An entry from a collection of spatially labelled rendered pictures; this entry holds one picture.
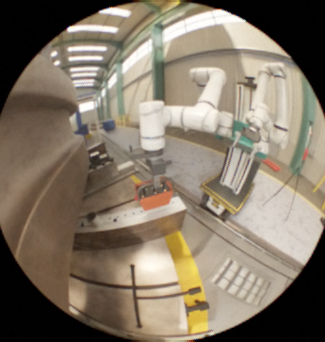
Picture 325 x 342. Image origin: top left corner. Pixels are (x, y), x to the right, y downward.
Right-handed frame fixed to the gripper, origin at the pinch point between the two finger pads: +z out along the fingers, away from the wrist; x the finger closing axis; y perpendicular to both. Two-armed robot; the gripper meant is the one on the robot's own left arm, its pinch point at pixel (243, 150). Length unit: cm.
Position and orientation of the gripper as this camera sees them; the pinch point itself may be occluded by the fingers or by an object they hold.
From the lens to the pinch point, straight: 69.6
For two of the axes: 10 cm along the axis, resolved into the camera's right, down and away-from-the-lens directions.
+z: -3.9, 8.0, 4.6
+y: -8.4, -1.1, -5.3
